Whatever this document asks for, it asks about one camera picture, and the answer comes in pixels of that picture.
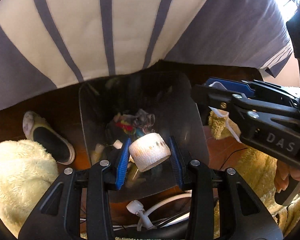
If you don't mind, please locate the plaid ribbon bow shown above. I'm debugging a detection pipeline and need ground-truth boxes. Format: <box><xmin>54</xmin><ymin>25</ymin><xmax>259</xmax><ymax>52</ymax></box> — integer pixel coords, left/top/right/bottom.
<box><xmin>133</xmin><ymin>109</ymin><xmax>155</xmax><ymax>134</ymax></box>

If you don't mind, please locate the white bandage roll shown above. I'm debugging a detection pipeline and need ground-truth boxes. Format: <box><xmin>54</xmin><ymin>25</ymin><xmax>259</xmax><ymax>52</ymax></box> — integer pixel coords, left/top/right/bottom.
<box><xmin>129</xmin><ymin>133</ymin><xmax>171</xmax><ymax>172</ymax></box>

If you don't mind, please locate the white power cable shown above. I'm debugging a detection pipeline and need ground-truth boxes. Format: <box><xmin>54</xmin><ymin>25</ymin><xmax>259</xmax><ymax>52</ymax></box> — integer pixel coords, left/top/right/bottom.
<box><xmin>125</xmin><ymin>192</ymin><xmax>193</xmax><ymax>231</ymax></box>

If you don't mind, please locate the blue white striped bedspread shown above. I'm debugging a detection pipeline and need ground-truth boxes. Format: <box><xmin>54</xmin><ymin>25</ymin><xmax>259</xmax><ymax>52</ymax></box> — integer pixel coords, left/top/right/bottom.
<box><xmin>0</xmin><ymin>0</ymin><xmax>293</xmax><ymax>110</ymax></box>

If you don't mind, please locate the cream tube bottle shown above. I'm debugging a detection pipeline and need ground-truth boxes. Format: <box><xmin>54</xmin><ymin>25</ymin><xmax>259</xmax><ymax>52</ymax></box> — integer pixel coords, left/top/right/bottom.
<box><xmin>90</xmin><ymin>144</ymin><xmax>105</xmax><ymax>165</ymax></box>

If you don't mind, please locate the right hand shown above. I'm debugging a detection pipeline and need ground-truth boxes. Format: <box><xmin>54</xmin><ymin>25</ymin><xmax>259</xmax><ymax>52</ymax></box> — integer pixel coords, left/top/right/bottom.
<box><xmin>274</xmin><ymin>160</ymin><xmax>300</xmax><ymax>193</ymax></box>

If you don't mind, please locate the grey slipper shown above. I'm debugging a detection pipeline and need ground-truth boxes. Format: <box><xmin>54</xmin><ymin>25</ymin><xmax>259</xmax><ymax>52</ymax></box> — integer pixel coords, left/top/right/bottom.
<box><xmin>23</xmin><ymin>111</ymin><xmax>76</xmax><ymax>165</ymax></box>

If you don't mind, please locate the black trash bin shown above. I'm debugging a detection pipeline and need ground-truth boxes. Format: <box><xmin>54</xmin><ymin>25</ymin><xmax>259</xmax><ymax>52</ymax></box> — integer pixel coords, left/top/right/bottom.
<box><xmin>78</xmin><ymin>70</ymin><xmax>210</xmax><ymax>203</ymax></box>

